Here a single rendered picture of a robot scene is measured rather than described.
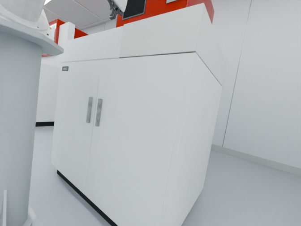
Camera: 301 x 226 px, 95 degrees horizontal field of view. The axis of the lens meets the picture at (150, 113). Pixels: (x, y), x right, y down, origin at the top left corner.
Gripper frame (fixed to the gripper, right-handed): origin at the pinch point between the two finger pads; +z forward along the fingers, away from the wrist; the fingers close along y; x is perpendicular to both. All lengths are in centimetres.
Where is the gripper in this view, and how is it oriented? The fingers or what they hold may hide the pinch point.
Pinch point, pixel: (112, 15)
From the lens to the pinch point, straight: 91.9
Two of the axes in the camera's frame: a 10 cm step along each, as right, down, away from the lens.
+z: -2.6, 9.6, -1.0
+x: 8.2, 1.7, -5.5
